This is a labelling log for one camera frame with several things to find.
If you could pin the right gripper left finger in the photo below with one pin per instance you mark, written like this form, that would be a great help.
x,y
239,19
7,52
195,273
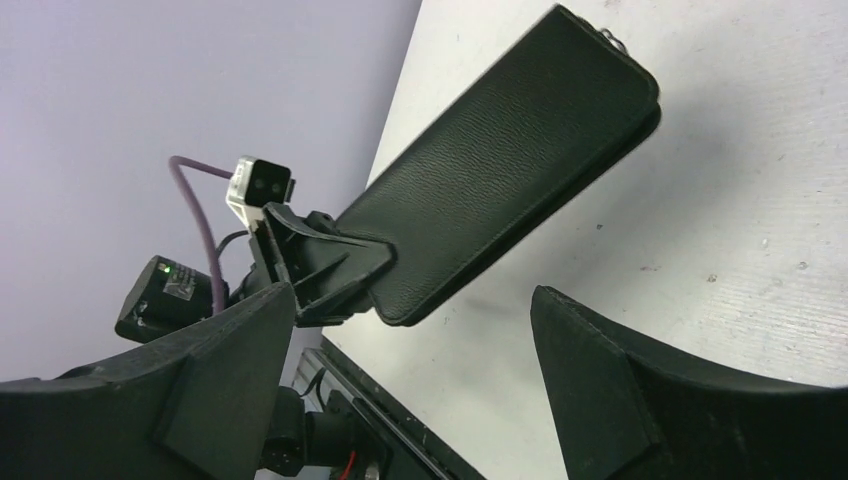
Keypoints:
x,y
194,404

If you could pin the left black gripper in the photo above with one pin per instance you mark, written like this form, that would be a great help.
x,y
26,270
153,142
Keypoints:
x,y
329,272

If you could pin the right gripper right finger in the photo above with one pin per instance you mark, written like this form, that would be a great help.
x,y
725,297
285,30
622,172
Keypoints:
x,y
628,406

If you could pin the black zippered tool case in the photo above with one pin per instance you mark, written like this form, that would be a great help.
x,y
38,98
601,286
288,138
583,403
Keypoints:
x,y
558,109

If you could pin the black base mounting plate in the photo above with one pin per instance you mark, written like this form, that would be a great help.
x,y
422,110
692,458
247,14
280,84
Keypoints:
x,y
340,420

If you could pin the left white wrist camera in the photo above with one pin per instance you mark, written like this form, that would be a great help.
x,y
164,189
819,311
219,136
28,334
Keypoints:
x,y
254,183

